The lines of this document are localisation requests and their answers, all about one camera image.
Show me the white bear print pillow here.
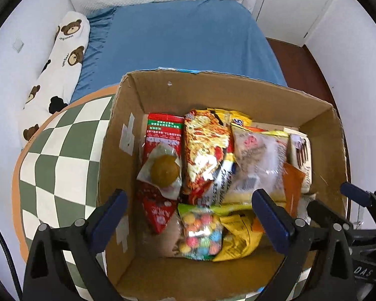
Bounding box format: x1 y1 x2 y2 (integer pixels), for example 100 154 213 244
20 11 91 149

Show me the brown cardboard box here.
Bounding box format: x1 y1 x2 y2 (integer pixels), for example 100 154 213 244
96 67 351 301

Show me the clear packet with brown pastry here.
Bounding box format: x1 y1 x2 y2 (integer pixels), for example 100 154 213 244
137 144 184 199

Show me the black cable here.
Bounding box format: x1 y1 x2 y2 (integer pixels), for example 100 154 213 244
0 210 22 301

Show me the white wardrobe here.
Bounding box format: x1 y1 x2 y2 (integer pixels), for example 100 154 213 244
243 0 339 47

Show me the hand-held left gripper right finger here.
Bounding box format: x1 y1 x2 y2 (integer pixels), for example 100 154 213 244
251 188 354 301

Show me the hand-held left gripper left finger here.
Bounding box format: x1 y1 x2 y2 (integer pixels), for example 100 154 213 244
23 189 129 301

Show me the white packet black script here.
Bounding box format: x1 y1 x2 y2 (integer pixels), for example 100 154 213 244
207 160 239 204

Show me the orange snack packet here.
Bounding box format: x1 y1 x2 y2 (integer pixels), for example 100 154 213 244
282 161 306 217

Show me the yellow snack packet blue print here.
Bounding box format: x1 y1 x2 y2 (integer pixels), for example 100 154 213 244
207 108 253 129

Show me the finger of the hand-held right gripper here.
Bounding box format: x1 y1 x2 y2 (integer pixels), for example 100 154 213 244
340 182 376 223
306 199 354 236

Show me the clear packet of colourful candy balls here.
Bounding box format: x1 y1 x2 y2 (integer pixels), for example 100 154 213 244
177 204 224 261

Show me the blue bed sheet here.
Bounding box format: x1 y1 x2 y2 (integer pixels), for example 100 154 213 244
69 0 287 104

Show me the small white carton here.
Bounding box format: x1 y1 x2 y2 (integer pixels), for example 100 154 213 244
287 133 312 192

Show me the red snack packet green band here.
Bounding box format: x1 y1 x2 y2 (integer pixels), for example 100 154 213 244
138 113 185 234

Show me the clear bread packet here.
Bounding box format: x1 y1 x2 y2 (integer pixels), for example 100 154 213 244
230 124 290 204

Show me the gold yellow snack packet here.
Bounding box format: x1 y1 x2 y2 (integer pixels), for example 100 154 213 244
211 213 265 262

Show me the orange foil noodle packet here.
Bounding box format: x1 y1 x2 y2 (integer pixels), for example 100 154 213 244
182 109 235 206

